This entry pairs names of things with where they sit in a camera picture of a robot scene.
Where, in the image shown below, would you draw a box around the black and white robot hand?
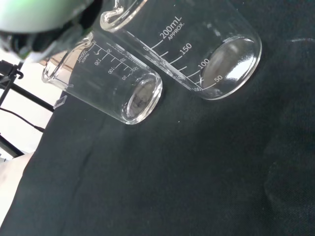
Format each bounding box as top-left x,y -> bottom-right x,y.
0,0 -> 104,62

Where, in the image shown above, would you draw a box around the black tripod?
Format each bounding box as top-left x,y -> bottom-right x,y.
0,59 -> 55,158

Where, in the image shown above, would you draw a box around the clear cloth clip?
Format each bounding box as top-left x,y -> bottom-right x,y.
53,96 -> 67,109

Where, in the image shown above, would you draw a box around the black bench cloth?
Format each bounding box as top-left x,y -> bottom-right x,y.
0,0 -> 315,236

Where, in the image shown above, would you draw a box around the black cable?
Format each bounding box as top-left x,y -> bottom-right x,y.
0,107 -> 46,132

